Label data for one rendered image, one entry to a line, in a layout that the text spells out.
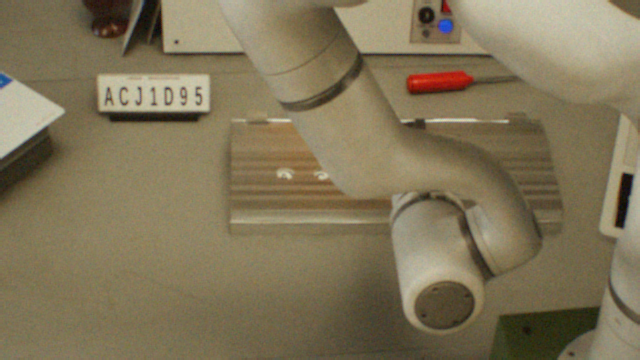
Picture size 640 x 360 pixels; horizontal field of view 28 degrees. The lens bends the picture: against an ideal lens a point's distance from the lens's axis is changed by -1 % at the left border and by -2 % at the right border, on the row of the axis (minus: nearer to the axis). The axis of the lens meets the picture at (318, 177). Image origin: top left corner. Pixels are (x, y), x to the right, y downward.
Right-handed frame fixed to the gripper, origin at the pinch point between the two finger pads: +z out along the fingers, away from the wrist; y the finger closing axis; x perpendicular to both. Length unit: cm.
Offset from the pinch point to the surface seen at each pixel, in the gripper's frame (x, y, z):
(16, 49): -55, 9, 45
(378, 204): -2.6, 13.7, 8.0
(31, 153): -49, 13, 19
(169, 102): -31.0, 10.3, 29.6
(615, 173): 31.8, 14.7, 17.5
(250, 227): -19.4, 16.7, 7.1
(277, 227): -15.8, 16.7, 7.1
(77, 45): -46, 9, 46
